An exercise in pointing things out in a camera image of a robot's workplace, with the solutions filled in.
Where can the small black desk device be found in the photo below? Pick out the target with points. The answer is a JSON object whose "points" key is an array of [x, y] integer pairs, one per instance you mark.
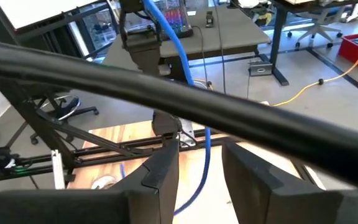
{"points": [[209, 18]]}

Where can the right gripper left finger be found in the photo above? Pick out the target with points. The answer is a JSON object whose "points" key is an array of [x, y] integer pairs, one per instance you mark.
{"points": [[104, 205]]}

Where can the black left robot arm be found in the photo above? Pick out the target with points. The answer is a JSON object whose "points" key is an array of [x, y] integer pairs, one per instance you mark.
{"points": [[143, 46]]}

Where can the black background desk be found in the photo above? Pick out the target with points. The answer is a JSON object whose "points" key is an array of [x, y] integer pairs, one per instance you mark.
{"points": [[278, 46]]}

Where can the silver metal bracket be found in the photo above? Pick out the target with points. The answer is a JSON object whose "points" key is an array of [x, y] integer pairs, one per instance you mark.
{"points": [[57, 169]]}

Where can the grey floor power box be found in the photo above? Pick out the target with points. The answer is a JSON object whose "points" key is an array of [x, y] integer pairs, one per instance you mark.
{"points": [[260, 68]]}

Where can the clear tape roll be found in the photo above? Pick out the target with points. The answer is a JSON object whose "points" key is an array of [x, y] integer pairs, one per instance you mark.
{"points": [[104, 182]]}

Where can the white bright panel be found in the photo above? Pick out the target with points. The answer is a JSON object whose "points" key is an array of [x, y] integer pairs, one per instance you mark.
{"points": [[42, 11]]}

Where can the red plastic crate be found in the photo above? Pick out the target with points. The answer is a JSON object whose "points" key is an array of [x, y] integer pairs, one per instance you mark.
{"points": [[357, 53]]}

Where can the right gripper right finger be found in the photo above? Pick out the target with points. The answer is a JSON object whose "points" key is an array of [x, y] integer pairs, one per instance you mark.
{"points": [[291, 205]]}

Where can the grey desk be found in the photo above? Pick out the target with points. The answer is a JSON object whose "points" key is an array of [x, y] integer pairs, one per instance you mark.
{"points": [[235, 34]]}

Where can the black keyboard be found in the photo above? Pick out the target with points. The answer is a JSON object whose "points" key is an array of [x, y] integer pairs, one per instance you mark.
{"points": [[176, 17]]}

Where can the grey swivel office chair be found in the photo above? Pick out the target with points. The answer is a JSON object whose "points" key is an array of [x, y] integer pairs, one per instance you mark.
{"points": [[315, 28]]}

